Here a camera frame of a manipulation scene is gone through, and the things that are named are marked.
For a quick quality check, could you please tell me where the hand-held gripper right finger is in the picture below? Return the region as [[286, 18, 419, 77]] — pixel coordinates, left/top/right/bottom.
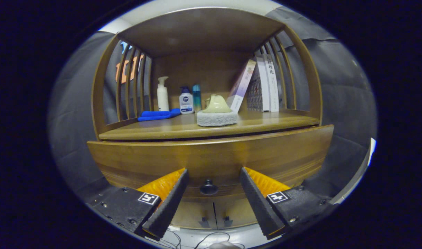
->
[[240, 167, 337, 240]]

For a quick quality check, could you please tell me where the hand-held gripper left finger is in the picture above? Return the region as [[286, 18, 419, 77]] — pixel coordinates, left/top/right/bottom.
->
[[88, 168, 189, 240]]

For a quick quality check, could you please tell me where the wooden drawer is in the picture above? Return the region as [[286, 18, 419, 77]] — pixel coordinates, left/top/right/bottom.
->
[[87, 124, 335, 199]]

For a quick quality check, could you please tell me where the wooden cabinet door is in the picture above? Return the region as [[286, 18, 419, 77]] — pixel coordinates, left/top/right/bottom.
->
[[171, 201, 216, 229], [214, 199, 263, 229]]

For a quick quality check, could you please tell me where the wooden countertop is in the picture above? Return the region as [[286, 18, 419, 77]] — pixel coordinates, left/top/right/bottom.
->
[[99, 110, 320, 141]]

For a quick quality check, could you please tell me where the wooden cabinet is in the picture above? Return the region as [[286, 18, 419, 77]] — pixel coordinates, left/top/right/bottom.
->
[[86, 7, 335, 230]]

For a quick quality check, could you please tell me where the blue cloth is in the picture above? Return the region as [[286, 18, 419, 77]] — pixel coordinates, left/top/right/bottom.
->
[[138, 108, 181, 122]]

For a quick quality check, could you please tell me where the white bottle with blue cap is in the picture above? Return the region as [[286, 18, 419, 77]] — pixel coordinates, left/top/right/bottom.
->
[[179, 86, 195, 114]]

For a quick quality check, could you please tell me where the white pump bottle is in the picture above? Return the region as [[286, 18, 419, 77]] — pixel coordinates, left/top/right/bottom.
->
[[157, 76, 170, 112]]

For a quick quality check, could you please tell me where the slim teal bottle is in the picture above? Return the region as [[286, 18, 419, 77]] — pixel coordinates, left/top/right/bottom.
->
[[192, 84, 202, 113]]

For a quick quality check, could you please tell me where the patterned cover book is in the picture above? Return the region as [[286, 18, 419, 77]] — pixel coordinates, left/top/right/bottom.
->
[[246, 57, 271, 112]]

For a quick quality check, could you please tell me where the purple and white book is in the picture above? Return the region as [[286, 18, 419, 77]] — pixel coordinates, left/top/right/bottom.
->
[[226, 59, 257, 113]]

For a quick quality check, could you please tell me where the black floor cable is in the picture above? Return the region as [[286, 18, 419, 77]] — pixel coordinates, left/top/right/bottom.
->
[[142, 230, 246, 249]]

